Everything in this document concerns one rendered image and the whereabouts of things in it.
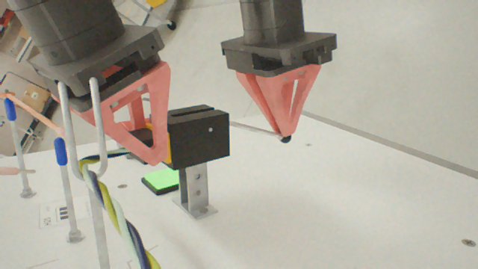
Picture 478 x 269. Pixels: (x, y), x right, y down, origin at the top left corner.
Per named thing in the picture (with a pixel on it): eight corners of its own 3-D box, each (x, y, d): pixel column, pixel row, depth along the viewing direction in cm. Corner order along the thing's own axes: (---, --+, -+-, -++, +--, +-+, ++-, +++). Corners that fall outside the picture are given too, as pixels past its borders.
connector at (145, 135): (194, 152, 33) (193, 128, 32) (141, 166, 30) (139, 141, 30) (177, 142, 35) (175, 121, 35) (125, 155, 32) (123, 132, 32)
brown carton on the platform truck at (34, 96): (44, 96, 720) (24, 87, 700) (52, 92, 677) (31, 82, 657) (34, 115, 708) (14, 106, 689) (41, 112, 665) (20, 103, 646)
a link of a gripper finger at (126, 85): (136, 199, 28) (63, 86, 23) (101, 167, 33) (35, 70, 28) (208, 144, 31) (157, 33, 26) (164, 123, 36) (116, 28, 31)
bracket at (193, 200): (218, 212, 35) (216, 161, 34) (195, 220, 34) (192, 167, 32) (193, 193, 39) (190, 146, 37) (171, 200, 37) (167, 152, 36)
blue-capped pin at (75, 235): (87, 239, 31) (71, 137, 29) (68, 245, 31) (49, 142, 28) (82, 231, 33) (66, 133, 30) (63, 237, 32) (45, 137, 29)
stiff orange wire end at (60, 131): (60, 144, 23) (59, 135, 23) (-2, 98, 36) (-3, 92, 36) (81, 139, 24) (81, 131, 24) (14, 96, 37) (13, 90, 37)
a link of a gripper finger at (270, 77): (278, 152, 37) (266, 55, 33) (235, 134, 43) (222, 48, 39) (328, 129, 40) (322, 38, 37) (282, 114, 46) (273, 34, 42)
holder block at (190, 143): (230, 156, 35) (229, 113, 33) (173, 171, 32) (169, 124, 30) (206, 143, 38) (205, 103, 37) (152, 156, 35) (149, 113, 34)
